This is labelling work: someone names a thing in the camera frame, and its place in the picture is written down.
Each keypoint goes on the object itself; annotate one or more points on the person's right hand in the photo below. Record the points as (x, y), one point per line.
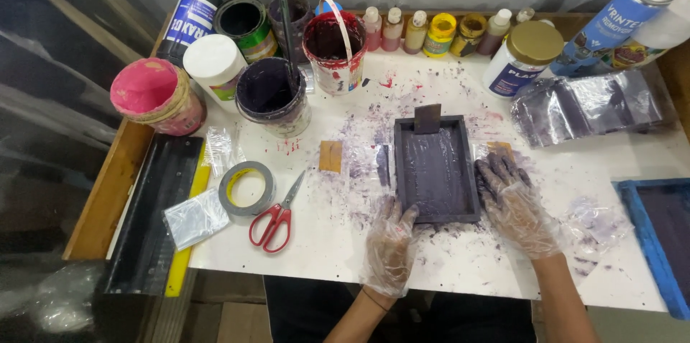
(517, 213)

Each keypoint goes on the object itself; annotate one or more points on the person's left hand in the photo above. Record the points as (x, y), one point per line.
(388, 251)

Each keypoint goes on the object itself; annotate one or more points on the person's right fingers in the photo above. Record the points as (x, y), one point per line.
(501, 170)

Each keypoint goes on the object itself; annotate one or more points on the small dark printing screen frame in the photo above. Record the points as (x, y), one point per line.
(436, 170)

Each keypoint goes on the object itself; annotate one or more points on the orange card piece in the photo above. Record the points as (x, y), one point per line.
(330, 157)
(500, 147)

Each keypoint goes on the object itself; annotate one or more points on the small dark scraper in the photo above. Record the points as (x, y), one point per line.
(427, 118)

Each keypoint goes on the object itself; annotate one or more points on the stack of clear plastic pouches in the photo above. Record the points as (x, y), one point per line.
(587, 105)

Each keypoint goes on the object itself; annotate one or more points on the white jar gold lid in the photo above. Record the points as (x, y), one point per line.
(520, 60)

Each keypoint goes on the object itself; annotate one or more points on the purple stained clear plastic sheet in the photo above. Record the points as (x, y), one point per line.
(366, 162)

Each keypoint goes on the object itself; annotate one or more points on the brown ink bottle white cap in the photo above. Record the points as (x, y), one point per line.
(493, 35)

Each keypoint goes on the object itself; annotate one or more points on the ochre paint jar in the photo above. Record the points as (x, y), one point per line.
(468, 33)

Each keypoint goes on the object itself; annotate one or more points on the yellow paint jar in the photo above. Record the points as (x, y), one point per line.
(439, 35)

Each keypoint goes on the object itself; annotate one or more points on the small white capped bottle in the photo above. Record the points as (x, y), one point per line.
(524, 15)

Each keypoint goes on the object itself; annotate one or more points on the tan ink bottle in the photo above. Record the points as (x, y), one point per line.
(415, 35)

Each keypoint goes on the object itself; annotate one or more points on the red ink bottle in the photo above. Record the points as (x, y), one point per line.
(392, 33)

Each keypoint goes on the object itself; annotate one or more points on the black wrist band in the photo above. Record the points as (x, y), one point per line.
(374, 300)

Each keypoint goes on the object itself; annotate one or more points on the blue spray can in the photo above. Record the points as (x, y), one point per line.
(609, 25)

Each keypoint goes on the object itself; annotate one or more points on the pink ink bottle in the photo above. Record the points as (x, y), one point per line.
(372, 30)

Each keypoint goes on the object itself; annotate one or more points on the white plastic bottle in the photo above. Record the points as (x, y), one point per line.
(666, 27)

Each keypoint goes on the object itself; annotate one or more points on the blue lid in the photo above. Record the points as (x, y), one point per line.
(326, 7)

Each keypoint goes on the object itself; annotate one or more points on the person's black trousers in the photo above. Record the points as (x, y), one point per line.
(302, 310)

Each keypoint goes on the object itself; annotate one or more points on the dark stirring stick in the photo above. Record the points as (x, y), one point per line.
(288, 43)

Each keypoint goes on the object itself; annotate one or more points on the open dark purple paint tub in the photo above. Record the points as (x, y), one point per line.
(267, 89)

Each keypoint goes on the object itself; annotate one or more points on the purple stained tall tub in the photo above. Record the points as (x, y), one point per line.
(299, 11)

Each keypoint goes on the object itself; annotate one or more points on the crumpled clear plastic wrap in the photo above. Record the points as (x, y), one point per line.
(221, 149)

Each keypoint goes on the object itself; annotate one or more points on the open green metal can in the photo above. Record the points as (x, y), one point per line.
(245, 19)

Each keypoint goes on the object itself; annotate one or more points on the white lidded jar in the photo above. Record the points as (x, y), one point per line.
(213, 65)

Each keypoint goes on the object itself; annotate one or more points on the flat clear plastic bag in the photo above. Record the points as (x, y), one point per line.
(195, 219)

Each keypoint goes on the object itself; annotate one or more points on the black can blue label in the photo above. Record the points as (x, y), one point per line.
(188, 19)

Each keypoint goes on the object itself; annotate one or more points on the long black squeegee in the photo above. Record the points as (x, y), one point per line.
(153, 213)

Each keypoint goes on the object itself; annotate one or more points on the pink stained paint tub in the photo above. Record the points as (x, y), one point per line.
(148, 89)

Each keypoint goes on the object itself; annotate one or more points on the clear plastic sheeting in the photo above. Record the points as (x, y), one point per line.
(54, 143)

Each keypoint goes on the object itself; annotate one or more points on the blue printing screen frame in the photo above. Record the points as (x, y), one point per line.
(655, 229)

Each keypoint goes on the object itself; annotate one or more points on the grey duct tape roll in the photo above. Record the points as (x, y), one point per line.
(229, 200)

